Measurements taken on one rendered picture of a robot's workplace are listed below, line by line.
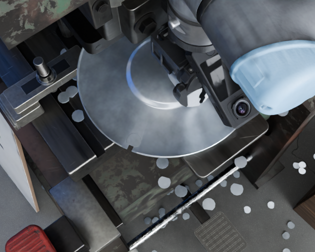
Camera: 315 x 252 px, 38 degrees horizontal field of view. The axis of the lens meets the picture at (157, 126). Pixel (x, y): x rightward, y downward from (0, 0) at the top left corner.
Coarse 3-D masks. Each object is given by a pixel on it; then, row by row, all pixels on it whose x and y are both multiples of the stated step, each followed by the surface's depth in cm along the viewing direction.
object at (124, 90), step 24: (120, 48) 75; (144, 48) 74; (96, 72) 74; (120, 72) 74; (144, 72) 73; (96, 96) 72; (120, 96) 72; (144, 96) 71; (168, 96) 71; (96, 120) 71; (120, 120) 71; (144, 120) 71; (168, 120) 71; (192, 120) 70; (216, 120) 70; (120, 144) 69; (144, 144) 69; (168, 144) 69; (192, 144) 69
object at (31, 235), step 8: (32, 224) 68; (24, 232) 67; (32, 232) 67; (40, 232) 67; (8, 240) 67; (16, 240) 67; (24, 240) 67; (32, 240) 67; (40, 240) 67; (48, 240) 67; (8, 248) 66; (16, 248) 66; (24, 248) 66; (32, 248) 66; (40, 248) 66; (48, 248) 66
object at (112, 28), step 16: (112, 0) 54; (128, 0) 55; (144, 0) 55; (112, 16) 59; (128, 16) 56; (144, 16) 58; (160, 16) 61; (112, 32) 62; (128, 32) 61; (144, 32) 58
